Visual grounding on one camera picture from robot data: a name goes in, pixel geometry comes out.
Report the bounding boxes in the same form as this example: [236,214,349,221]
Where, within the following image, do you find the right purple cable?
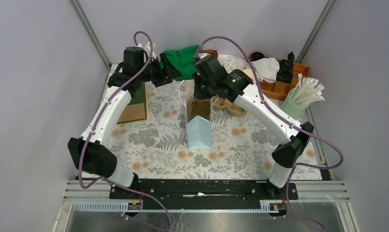
[194,36,345,231]

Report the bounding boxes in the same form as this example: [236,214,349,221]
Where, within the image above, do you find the green straw holder cup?
[280,89,308,120]

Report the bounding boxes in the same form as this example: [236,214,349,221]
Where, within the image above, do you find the purple cable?
[78,31,174,232]
[194,36,345,231]

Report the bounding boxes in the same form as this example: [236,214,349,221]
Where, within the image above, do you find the wooden compartment tray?
[249,52,310,101]

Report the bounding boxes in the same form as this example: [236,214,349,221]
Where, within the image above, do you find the green cloth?
[163,45,199,80]

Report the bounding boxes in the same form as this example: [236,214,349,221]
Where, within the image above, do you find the light blue paper bag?
[178,80,212,150]

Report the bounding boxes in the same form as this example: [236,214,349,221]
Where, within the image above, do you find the cardboard cup carrier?
[213,96,247,116]
[187,100,211,121]

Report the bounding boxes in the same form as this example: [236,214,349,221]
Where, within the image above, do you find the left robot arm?
[68,42,173,199]

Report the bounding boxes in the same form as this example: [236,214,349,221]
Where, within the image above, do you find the white cloth on tray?
[251,58,280,83]

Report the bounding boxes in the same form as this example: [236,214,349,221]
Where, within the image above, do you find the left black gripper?
[137,52,183,87]

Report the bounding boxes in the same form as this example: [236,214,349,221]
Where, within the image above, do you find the brown cloth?
[200,49,218,58]

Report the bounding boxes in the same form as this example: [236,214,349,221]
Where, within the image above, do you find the green paper bag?
[117,83,149,125]

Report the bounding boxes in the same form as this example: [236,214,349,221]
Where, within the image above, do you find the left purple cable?
[78,31,174,232]

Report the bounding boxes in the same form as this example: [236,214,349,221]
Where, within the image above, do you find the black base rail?
[109,178,299,211]

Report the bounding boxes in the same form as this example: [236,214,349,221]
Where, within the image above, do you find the white wrapped straws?
[290,73,325,106]

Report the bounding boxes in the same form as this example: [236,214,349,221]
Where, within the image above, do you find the black plastic bags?
[276,52,295,84]

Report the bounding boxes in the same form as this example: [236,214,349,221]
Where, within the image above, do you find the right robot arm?
[193,55,314,199]

